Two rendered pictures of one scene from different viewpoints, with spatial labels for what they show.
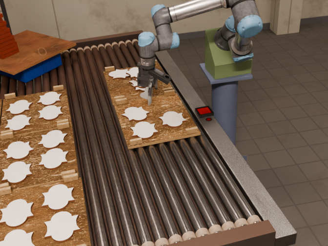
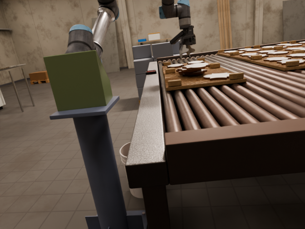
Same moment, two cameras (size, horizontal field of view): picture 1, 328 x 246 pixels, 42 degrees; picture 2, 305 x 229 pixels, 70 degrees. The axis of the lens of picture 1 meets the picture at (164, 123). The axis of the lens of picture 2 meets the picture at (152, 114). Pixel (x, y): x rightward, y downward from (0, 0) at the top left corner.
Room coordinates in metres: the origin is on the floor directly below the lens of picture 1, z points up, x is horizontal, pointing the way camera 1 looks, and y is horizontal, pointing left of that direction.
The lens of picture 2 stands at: (3.40, 0.20, 1.14)
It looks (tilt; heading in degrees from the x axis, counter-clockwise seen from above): 19 degrees down; 196
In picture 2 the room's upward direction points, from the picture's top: 7 degrees counter-clockwise
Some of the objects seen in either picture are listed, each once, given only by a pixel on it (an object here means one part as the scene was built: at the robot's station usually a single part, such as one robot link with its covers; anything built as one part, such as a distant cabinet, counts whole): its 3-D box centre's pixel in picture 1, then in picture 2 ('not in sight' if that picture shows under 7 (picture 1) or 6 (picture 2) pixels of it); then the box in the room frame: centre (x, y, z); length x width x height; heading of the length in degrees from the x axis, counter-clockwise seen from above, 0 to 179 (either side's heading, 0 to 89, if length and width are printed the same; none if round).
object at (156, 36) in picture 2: not in sight; (154, 36); (-6.52, -2.12, 1.26); 0.51 x 0.42 x 0.29; 98
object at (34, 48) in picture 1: (20, 50); not in sight; (2.59, 0.89, 1.03); 0.50 x 0.50 x 0.02; 52
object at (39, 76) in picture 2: not in sight; (46, 75); (-4.81, -6.74, 0.22); 1.24 x 0.85 x 0.45; 8
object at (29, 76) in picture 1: (28, 61); not in sight; (2.54, 0.85, 0.97); 0.31 x 0.31 x 0.10; 52
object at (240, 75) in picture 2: (109, 69); (236, 76); (2.39, 0.31, 0.95); 0.06 x 0.02 x 0.03; 102
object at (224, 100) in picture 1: (223, 126); (104, 176); (2.44, -0.41, 0.43); 0.38 x 0.38 x 0.87; 8
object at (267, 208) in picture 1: (192, 102); (152, 82); (2.03, -0.16, 0.88); 2.08 x 0.09 x 0.06; 13
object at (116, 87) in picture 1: (137, 82); (198, 77); (2.23, 0.14, 0.93); 0.41 x 0.35 x 0.02; 12
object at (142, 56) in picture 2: not in sight; (163, 72); (-0.75, -0.67, 0.53); 1.08 x 0.72 x 1.07; 107
